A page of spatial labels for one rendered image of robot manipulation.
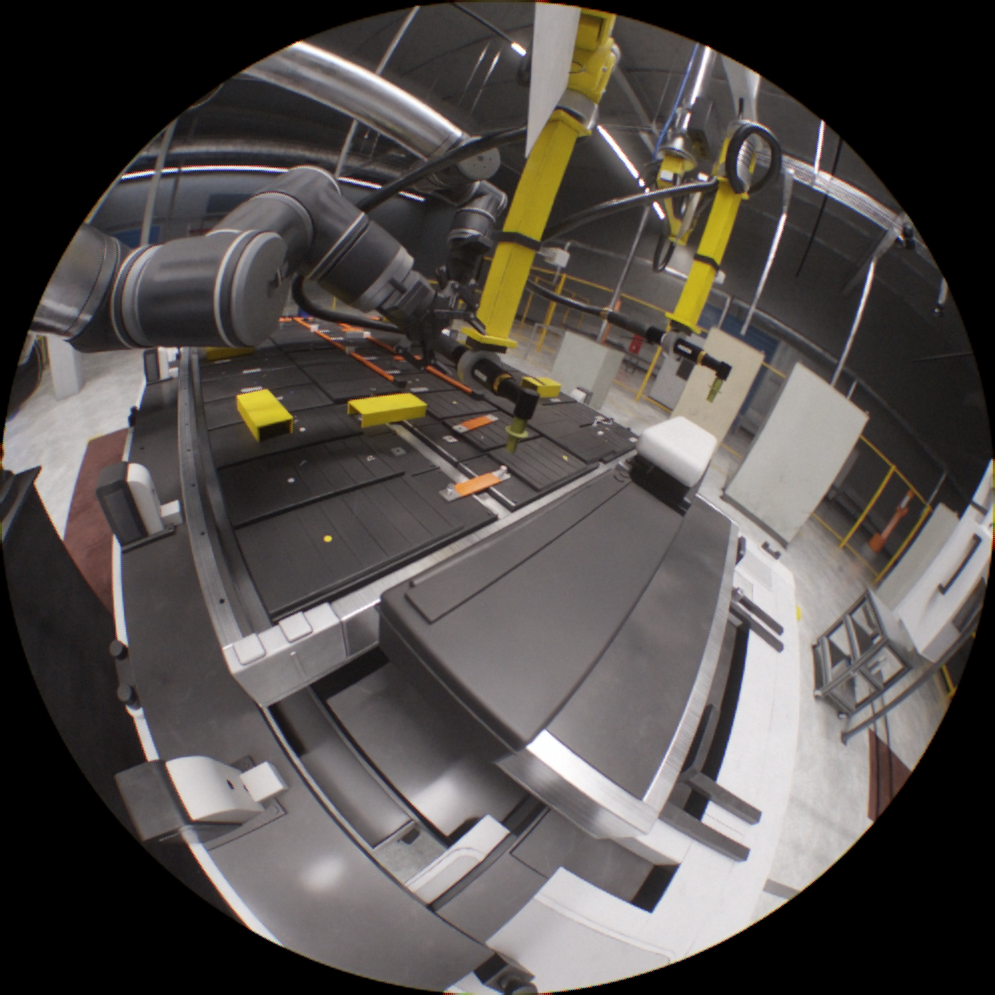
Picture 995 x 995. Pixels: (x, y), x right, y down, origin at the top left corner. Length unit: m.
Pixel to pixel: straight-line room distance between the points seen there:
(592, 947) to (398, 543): 0.62
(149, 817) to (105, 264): 0.44
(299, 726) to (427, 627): 0.77
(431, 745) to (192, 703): 0.34
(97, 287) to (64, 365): 5.08
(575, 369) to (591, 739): 4.90
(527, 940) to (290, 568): 0.54
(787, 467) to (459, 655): 4.69
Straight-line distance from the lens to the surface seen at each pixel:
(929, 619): 2.69
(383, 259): 0.44
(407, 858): 1.32
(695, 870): 0.66
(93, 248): 0.38
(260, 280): 0.31
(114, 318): 0.39
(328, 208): 0.43
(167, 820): 0.35
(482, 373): 0.62
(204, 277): 0.31
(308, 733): 0.96
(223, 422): 0.72
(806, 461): 4.82
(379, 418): 0.69
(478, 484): 0.56
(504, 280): 0.62
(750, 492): 4.83
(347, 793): 0.93
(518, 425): 0.55
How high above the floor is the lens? 1.30
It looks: 34 degrees down
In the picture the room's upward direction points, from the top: 20 degrees clockwise
